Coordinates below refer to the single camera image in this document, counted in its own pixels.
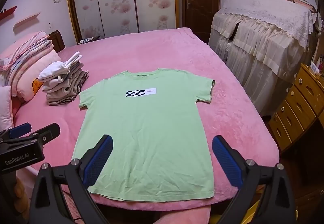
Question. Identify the wooden drawer cabinet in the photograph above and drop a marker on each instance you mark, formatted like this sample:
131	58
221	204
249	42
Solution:
298	105

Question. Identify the white pillow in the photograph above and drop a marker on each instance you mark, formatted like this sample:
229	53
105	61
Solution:
5	110

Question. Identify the red wall shelf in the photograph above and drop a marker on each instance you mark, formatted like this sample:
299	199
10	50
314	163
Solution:
7	12

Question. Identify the white folded garment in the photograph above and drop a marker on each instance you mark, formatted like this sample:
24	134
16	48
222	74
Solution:
55	70

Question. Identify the light wooden wall shelf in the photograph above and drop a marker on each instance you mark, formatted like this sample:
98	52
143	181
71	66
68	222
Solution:
26	20

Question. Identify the folded pink quilts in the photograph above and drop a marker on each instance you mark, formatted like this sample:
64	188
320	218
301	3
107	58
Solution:
27	62

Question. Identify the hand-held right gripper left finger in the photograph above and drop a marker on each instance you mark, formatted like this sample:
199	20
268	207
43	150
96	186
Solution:
100	160

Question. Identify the green t-shirt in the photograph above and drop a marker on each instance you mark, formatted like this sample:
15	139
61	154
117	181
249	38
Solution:
146	138

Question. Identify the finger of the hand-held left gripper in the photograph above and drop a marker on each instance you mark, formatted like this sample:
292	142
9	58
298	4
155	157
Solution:
21	129
48	131

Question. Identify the stack of folded beige clothes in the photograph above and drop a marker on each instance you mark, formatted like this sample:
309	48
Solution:
65	89

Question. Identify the cream lace covered furniture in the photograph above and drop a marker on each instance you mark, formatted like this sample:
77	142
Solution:
265	44

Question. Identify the dark wooden headboard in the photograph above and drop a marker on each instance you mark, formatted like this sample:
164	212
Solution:
57	40

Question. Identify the small toiletry bottles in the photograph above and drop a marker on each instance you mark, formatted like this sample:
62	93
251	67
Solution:
315	67

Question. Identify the pink bed blanket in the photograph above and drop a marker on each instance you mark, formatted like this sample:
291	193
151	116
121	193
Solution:
177	49

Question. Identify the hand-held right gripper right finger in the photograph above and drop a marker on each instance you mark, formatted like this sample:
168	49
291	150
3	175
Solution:
226	160

